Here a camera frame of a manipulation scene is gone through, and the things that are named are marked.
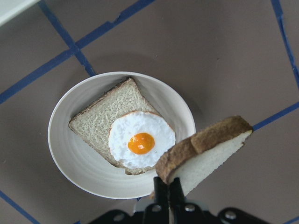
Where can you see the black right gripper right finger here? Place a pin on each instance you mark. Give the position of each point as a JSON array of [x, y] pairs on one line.
[[177, 200]]

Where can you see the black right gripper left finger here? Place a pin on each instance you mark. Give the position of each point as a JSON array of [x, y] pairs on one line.
[[161, 205]]

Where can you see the bread slice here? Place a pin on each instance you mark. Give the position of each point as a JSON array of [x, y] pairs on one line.
[[193, 159], [92, 124]]

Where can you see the bread slice under egg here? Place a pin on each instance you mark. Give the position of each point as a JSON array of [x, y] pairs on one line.
[[92, 124]]

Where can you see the fried egg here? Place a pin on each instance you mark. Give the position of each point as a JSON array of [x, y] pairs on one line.
[[138, 139]]

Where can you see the cream bear tray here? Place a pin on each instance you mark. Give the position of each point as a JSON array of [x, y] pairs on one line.
[[12, 8]]

